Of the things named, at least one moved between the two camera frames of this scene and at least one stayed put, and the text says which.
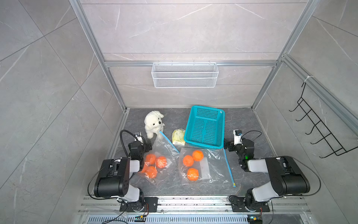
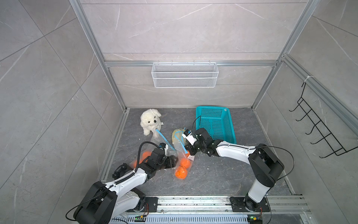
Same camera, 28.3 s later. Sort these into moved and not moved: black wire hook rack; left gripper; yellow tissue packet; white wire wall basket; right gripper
Moved: left gripper; right gripper
Not moved: white wire wall basket; yellow tissue packet; black wire hook rack
